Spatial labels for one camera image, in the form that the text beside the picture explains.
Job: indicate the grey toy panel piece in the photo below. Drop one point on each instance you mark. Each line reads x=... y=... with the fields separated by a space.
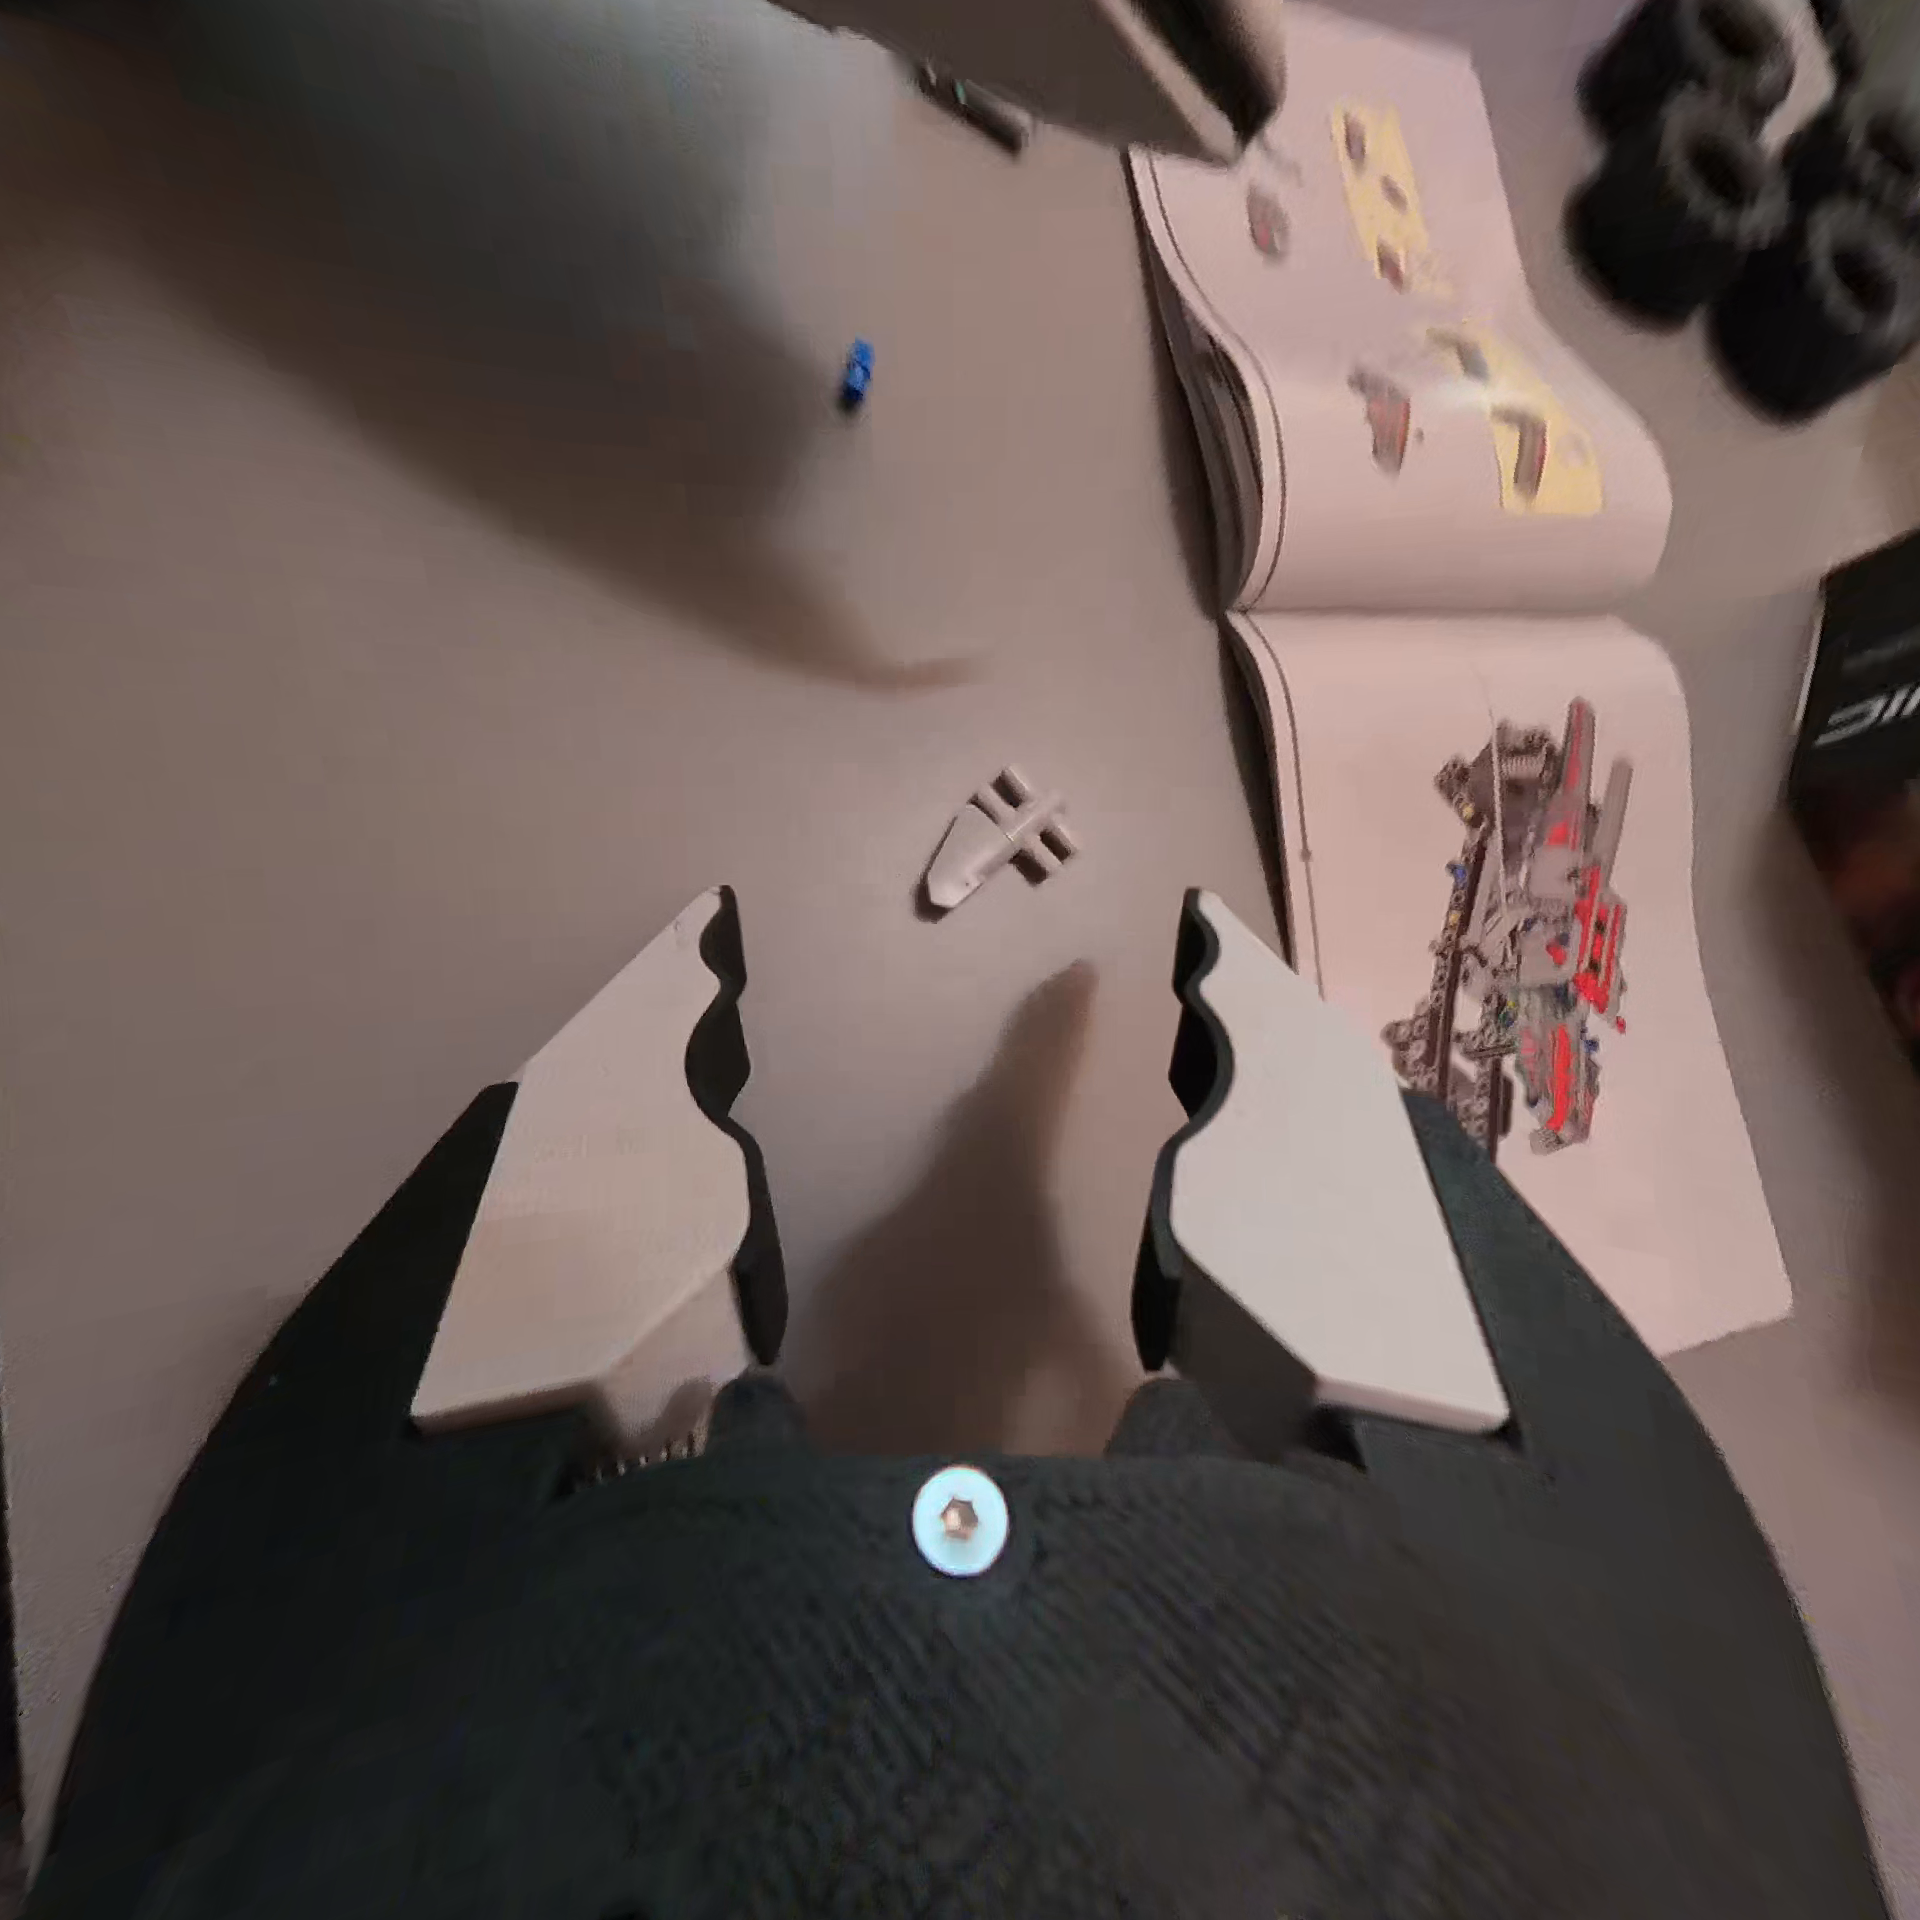
x=975 y=863

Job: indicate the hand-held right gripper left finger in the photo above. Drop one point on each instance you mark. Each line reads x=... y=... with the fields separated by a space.
x=600 y=1200

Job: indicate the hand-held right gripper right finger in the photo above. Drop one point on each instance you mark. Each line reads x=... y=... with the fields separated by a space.
x=1319 y=1200

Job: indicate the black toy set box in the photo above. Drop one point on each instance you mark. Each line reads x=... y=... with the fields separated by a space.
x=1867 y=751

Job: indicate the dark grey toy connector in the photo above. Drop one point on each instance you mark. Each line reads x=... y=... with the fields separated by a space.
x=982 y=109

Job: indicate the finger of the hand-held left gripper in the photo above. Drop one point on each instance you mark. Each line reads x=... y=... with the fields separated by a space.
x=1049 y=59

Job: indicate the instruction booklet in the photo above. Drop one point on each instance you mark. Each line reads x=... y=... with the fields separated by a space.
x=1424 y=449

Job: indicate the blue toy pin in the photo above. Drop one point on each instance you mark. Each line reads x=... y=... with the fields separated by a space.
x=856 y=375

